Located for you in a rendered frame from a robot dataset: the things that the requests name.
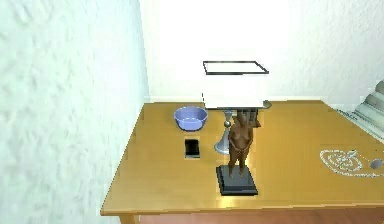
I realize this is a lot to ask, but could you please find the black mobile phone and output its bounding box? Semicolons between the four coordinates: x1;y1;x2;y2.
184;138;201;159

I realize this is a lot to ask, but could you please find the brown figure statue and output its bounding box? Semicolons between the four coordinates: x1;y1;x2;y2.
215;111;259;197

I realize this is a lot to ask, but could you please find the white shade table lamp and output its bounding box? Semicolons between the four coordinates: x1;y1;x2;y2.
201;60;270;156

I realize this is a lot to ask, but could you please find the grey striped cushion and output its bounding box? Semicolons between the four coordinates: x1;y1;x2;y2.
346;79;384;143

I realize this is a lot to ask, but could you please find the blue bowl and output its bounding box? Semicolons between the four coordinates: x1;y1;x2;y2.
173;105;209;132

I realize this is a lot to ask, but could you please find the light wooden table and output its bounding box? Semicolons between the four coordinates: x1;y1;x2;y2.
100;99;384;224

